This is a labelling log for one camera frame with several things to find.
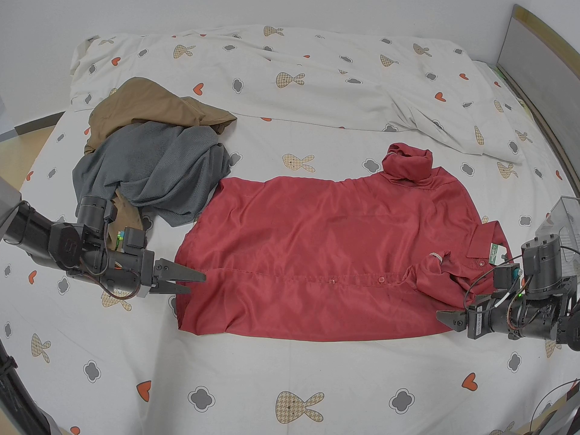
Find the grey garment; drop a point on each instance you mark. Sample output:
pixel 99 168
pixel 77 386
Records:
pixel 149 166

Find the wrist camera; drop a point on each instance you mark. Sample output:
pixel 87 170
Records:
pixel 505 277
pixel 134 239

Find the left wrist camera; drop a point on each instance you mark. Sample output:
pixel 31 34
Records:
pixel 134 239

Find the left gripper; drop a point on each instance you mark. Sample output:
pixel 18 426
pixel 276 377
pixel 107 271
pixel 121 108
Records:
pixel 131 270

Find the brown garment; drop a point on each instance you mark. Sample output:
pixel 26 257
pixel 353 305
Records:
pixel 136 102

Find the white printed quilt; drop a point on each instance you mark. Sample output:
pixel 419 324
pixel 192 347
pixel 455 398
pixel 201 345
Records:
pixel 317 89

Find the red shirt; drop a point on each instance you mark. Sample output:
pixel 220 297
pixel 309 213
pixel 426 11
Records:
pixel 317 243

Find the bed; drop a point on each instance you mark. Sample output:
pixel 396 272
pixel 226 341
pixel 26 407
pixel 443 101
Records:
pixel 290 379

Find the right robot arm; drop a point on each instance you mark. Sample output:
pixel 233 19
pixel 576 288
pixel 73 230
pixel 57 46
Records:
pixel 541 261

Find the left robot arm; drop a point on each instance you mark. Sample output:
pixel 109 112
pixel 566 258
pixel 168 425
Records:
pixel 63 247

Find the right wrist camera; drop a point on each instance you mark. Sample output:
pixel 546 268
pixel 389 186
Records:
pixel 505 277

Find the clear plastic box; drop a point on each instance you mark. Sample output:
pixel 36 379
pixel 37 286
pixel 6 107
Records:
pixel 562 215

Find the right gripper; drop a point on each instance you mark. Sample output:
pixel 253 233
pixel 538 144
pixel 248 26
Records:
pixel 491 320

